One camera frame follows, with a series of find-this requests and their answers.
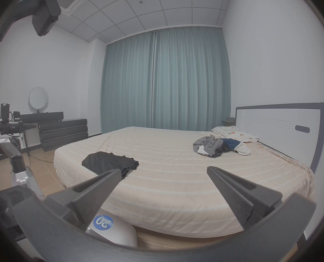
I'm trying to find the pile of clothes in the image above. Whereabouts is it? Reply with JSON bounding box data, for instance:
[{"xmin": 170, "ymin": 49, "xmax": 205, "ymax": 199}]
[{"xmin": 192, "ymin": 135, "xmax": 252, "ymax": 158}]

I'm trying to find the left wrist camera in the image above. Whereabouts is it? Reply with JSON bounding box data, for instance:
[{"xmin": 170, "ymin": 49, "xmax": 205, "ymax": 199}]
[{"xmin": 0, "ymin": 103, "xmax": 11, "ymax": 119}]

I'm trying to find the black chest of drawers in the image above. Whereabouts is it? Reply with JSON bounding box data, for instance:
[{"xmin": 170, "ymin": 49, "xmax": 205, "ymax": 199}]
[{"xmin": 19, "ymin": 112, "xmax": 89, "ymax": 152}]

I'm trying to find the bed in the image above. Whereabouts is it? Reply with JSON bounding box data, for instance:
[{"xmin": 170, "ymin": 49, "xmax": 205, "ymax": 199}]
[{"xmin": 53, "ymin": 103, "xmax": 324, "ymax": 238}]

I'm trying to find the round white framed mirror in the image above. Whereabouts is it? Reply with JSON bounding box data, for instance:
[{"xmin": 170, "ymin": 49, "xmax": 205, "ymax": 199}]
[{"xmin": 28, "ymin": 87, "xmax": 48, "ymax": 112}]

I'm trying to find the black T-shirt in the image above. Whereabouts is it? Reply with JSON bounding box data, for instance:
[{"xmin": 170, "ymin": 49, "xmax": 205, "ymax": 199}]
[{"xmin": 81, "ymin": 151, "xmax": 139, "ymax": 178}]

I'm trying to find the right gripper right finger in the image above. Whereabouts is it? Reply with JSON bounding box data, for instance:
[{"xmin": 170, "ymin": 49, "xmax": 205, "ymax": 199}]
[{"xmin": 207, "ymin": 166, "xmax": 283, "ymax": 226}]

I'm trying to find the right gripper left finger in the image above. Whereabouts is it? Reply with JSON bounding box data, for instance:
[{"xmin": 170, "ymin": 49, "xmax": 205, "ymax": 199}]
[{"xmin": 44, "ymin": 169, "xmax": 122, "ymax": 225}]

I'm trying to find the white printed pillow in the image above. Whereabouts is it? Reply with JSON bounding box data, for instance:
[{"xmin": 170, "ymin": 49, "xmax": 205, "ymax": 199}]
[{"xmin": 211, "ymin": 126, "xmax": 260, "ymax": 142}]

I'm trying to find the black cable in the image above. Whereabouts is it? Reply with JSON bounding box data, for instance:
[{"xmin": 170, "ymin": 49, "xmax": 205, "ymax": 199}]
[{"xmin": 28, "ymin": 154, "xmax": 55, "ymax": 164}]

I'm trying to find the blue-green curtain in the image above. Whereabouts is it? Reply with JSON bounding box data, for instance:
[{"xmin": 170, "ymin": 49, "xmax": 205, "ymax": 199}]
[
  {"xmin": 100, "ymin": 32, "xmax": 155, "ymax": 135},
  {"xmin": 151, "ymin": 27, "xmax": 232, "ymax": 132}
]

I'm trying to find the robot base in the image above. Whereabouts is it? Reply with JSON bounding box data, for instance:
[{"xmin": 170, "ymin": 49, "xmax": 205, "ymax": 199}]
[{"xmin": 0, "ymin": 165, "xmax": 138, "ymax": 248}]

